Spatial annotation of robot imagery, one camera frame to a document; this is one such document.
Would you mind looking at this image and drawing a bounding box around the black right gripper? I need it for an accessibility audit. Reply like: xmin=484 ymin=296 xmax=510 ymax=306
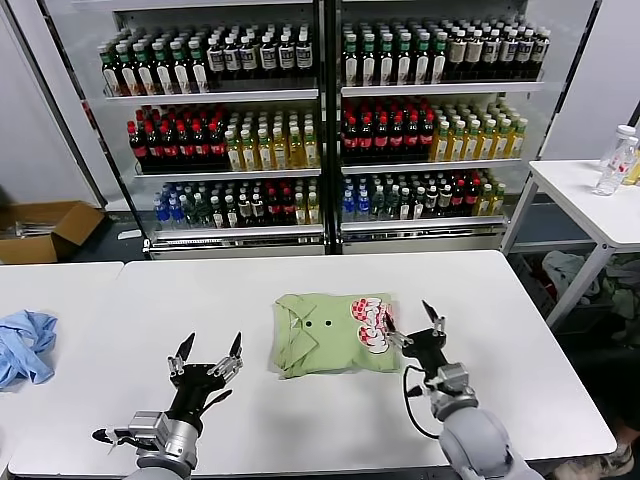
xmin=382 ymin=299 xmax=452 ymax=377

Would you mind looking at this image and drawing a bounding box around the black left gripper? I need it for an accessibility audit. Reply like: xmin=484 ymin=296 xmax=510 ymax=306
xmin=166 ymin=331 xmax=245 ymax=422

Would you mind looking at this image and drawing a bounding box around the light green polo shirt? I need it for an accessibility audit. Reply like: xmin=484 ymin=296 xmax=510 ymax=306
xmin=272 ymin=292 xmax=404 ymax=381

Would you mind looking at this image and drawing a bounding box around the black plastic crate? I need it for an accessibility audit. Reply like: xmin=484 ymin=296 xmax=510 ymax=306
xmin=512 ymin=252 xmax=559 ymax=326

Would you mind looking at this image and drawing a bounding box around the light grey garment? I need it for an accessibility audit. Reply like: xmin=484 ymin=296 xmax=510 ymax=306
xmin=542 ymin=249 xmax=601 ymax=306

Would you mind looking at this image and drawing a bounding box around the crumpled light blue garment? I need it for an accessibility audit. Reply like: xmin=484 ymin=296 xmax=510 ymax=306
xmin=0 ymin=309 xmax=59 ymax=391

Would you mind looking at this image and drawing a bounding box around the open cardboard box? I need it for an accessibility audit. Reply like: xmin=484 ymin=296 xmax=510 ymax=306
xmin=0 ymin=200 xmax=109 ymax=265

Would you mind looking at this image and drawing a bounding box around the cola bottle red cap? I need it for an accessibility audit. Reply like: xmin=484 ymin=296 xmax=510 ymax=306
xmin=209 ymin=121 xmax=228 ymax=169
xmin=145 ymin=122 xmax=164 ymax=170
xmin=161 ymin=122 xmax=180 ymax=170
xmin=404 ymin=113 xmax=422 ymax=160
xmin=193 ymin=122 xmax=212 ymax=169
xmin=419 ymin=112 xmax=437 ymax=160
xmin=358 ymin=115 xmax=376 ymax=161
xmin=177 ymin=122 xmax=196 ymax=170
xmin=343 ymin=114 xmax=361 ymax=161
xmin=129 ymin=120 xmax=149 ymax=170
xmin=389 ymin=114 xmax=407 ymax=161
xmin=373 ymin=114 xmax=392 ymax=161

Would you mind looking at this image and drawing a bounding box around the grey green garment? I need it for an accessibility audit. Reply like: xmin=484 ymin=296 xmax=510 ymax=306
xmin=598 ymin=255 xmax=640 ymax=321

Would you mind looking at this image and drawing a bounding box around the white side table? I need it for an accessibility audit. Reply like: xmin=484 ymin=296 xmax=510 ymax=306
xmin=499 ymin=158 xmax=640 ymax=329

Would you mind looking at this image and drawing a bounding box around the metal parts bundle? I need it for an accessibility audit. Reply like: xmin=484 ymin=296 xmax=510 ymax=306
xmin=7 ymin=218 xmax=69 ymax=240

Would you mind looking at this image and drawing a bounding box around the beige sneaker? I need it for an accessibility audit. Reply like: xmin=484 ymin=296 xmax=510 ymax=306
xmin=549 ymin=442 xmax=640 ymax=480

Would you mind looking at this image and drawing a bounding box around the drinks display cabinet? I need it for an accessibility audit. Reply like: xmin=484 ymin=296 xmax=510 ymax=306
xmin=112 ymin=0 xmax=330 ymax=260
xmin=327 ymin=0 xmax=547 ymax=255

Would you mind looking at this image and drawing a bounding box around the clear empty plastic bottle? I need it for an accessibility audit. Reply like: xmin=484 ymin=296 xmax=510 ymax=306
xmin=593 ymin=135 xmax=640 ymax=196

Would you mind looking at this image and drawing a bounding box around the glass cabinet door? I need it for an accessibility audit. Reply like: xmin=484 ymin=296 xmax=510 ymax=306
xmin=0 ymin=0 xmax=151 ymax=255
xmin=499 ymin=0 xmax=604 ymax=250

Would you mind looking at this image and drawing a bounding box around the yellow drink bottle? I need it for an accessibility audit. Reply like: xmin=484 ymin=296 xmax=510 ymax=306
xmin=622 ymin=149 xmax=640 ymax=187

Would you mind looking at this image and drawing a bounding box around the dark tea bottle green cap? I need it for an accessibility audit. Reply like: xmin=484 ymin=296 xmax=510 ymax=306
xmin=343 ymin=33 xmax=363 ymax=86
xmin=135 ymin=41 xmax=159 ymax=95
xmin=360 ymin=33 xmax=380 ymax=86
xmin=189 ymin=38 xmax=211 ymax=93
xmin=430 ymin=31 xmax=450 ymax=84
xmin=378 ymin=33 xmax=398 ymax=86
xmin=153 ymin=40 xmax=176 ymax=95
xmin=171 ymin=39 xmax=194 ymax=94
xmin=395 ymin=32 xmax=415 ymax=85
xmin=99 ymin=43 xmax=124 ymax=96
xmin=413 ymin=31 xmax=433 ymax=85
xmin=117 ymin=42 xmax=141 ymax=96

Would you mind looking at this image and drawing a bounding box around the clear bottle red label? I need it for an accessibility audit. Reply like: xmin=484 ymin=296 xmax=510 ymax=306
xmin=599 ymin=124 xmax=639 ymax=174

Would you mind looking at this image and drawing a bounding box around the dark bottle navy label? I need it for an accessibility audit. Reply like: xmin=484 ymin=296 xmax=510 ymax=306
xmin=277 ymin=33 xmax=298 ymax=79
xmin=516 ymin=29 xmax=536 ymax=79
xmin=241 ymin=35 xmax=262 ymax=80
xmin=224 ymin=36 xmax=245 ymax=80
xmin=207 ymin=37 xmax=227 ymax=80
xmin=499 ymin=29 xmax=520 ymax=80
xmin=482 ymin=29 xmax=502 ymax=80
xmin=295 ymin=32 xmax=316 ymax=79
xmin=259 ymin=34 xmax=279 ymax=80
xmin=530 ymin=29 xmax=553 ymax=79

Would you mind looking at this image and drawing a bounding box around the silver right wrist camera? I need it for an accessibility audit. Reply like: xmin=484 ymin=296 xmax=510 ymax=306
xmin=433 ymin=362 xmax=472 ymax=394

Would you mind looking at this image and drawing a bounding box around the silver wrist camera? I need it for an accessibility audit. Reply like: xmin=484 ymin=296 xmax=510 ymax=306
xmin=127 ymin=409 xmax=171 ymax=451
xmin=433 ymin=362 xmax=472 ymax=394

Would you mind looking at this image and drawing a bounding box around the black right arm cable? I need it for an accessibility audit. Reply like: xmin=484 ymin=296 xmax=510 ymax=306
xmin=402 ymin=364 xmax=444 ymax=441

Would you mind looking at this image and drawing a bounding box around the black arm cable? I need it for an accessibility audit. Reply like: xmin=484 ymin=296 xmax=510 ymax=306
xmin=89 ymin=388 xmax=235 ymax=449
xmin=402 ymin=364 xmax=444 ymax=441

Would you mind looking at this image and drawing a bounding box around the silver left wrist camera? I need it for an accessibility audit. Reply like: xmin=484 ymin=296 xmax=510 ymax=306
xmin=127 ymin=409 xmax=171 ymax=451

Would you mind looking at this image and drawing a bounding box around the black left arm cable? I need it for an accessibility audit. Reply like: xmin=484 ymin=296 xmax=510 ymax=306
xmin=89 ymin=388 xmax=235 ymax=449

